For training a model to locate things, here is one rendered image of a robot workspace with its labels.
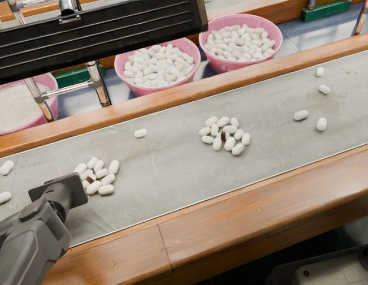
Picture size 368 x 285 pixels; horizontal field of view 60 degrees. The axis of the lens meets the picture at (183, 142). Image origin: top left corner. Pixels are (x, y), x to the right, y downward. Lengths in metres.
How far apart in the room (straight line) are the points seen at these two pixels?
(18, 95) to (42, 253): 0.70
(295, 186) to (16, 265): 0.54
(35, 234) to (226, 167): 0.45
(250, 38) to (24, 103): 0.74
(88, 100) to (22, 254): 0.70
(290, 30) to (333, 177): 0.70
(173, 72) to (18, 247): 0.69
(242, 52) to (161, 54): 0.26
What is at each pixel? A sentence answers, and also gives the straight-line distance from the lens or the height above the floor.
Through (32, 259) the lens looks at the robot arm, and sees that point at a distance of 0.46.
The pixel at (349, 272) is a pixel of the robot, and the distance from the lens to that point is 1.02.
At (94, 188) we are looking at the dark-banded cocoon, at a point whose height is 0.76.
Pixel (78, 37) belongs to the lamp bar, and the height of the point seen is 1.08.
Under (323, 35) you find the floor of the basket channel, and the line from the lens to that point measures 1.33.
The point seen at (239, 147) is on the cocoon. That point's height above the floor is 0.76.
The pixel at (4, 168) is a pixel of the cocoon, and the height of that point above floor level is 0.76.
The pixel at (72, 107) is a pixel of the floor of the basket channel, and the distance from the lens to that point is 1.07.
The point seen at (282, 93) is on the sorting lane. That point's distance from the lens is 0.95.
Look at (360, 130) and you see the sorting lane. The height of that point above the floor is 0.74.
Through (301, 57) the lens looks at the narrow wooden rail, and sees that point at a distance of 1.05.
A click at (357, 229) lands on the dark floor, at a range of 1.64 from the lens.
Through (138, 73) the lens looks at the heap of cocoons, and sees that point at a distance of 1.02.
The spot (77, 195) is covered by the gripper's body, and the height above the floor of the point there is 0.81.
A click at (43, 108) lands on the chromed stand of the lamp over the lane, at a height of 0.81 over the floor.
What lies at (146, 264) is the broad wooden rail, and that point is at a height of 0.76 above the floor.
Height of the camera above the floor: 1.38
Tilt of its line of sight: 52 degrees down
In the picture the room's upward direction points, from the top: 5 degrees counter-clockwise
